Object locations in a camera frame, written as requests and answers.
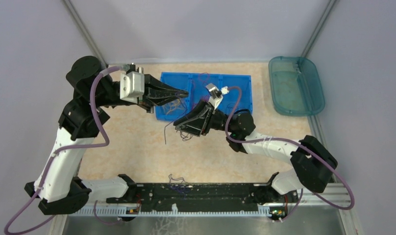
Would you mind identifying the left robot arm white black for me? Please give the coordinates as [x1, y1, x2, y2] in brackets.
[25, 56, 189, 215]

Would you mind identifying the aluminium frame post left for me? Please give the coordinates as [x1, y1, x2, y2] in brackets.
[61, 0, 108, 68]

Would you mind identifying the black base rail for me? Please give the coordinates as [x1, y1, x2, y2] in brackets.
[106, 183, 280, 212]

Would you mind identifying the teal translucent plastic tray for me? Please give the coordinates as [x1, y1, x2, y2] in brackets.
[269, 56, 325, 117]

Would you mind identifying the yellow wire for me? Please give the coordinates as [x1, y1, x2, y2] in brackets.
[162, 99, 186, 115]

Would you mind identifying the aluminium frame post right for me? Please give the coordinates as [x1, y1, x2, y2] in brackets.
[300, 0, 339, 57]

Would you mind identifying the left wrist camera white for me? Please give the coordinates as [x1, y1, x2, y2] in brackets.
[120, 67, 145, 103]

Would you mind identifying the white slotted cable duct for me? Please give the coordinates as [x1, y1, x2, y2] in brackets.
[72, 204, 286, 218]

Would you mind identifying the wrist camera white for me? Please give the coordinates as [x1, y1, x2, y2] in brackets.
[205, 83, 229, 110]
[120, 67, 145, 103]

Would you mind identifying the aluminium rail right side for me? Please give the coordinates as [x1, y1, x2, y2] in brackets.
[307, 116, 351, 208]

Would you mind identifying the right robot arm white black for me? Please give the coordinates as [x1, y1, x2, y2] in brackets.
[173, 100, 338, 202]

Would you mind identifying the aluminium frame post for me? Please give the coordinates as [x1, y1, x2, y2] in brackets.
[61, 0, 108, 68]
[300, 0, 339, 57]

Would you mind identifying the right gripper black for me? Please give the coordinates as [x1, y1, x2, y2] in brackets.
[173, 99, 235, 137]

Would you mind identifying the blue three-compartment plastic bin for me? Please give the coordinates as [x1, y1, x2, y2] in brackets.
[155, 72, 253, 122]

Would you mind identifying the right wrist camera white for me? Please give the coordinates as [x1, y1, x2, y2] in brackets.
[205, 83, 229, 110]

